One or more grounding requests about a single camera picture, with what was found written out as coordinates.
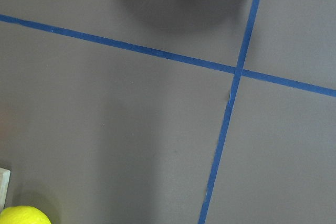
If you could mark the bamboo cutting board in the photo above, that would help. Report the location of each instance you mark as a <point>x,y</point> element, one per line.
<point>4,178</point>

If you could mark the lower yellow lemon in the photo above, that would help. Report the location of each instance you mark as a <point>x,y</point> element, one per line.
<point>23,214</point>

